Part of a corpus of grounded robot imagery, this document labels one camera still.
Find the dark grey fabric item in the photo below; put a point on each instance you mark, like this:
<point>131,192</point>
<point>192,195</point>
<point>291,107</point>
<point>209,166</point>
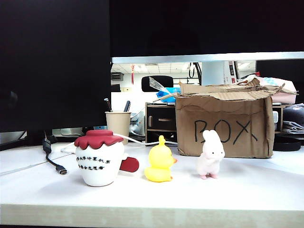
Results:
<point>294,112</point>

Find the silver monitor stand base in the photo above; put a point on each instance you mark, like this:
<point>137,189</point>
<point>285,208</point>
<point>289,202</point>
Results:
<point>67,131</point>
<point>12,137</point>

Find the white jar doll red lid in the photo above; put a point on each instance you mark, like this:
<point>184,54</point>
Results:
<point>99,164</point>

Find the blue plastic bag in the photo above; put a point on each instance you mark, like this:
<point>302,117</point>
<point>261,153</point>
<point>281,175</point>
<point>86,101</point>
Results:
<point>169,91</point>

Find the clear plastic wrap piece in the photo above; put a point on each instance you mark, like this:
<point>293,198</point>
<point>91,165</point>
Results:
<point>155,83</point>

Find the pink tissue pack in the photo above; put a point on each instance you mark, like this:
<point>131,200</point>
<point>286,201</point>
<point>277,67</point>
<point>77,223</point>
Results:
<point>285,93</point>

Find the small white device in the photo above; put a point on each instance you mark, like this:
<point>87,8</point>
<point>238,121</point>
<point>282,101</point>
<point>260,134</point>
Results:
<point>275,117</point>

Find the black office chair headrest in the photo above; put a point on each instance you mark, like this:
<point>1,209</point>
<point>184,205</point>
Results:
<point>146,84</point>

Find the black monitor with silver bezel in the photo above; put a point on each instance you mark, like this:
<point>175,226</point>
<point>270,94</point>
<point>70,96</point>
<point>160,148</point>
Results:
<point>202,26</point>

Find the red hanging knot ornament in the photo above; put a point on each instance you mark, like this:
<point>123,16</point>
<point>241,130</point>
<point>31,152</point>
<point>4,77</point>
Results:
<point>133,73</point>

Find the silver tipped pen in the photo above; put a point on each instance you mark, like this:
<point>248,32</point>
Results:
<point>108,105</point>

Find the large black computer monitor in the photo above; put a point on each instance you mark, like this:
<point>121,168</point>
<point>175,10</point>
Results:
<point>47,61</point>

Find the black round flat object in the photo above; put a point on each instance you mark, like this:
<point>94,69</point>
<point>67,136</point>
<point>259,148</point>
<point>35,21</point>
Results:
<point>286,143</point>

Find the black wooden desk organizer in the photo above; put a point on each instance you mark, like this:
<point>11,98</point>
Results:
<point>156,121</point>

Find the yellow rubber duck doll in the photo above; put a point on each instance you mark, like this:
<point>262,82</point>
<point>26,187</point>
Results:
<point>158,161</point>

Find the cardboard box marked BOX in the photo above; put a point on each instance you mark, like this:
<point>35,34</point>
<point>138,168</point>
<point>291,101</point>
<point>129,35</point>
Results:
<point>223,111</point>

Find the white desk gadget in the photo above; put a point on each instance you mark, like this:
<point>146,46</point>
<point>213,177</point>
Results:
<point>137,124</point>

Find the black pen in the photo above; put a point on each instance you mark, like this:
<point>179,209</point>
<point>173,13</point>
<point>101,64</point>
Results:
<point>126,106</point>

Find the beige paper cup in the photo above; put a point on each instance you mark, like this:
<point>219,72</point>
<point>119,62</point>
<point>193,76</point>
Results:
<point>118,123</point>

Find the pink plush rabbit doll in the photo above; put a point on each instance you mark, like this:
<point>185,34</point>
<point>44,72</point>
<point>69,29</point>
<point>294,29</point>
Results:
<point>210,156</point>

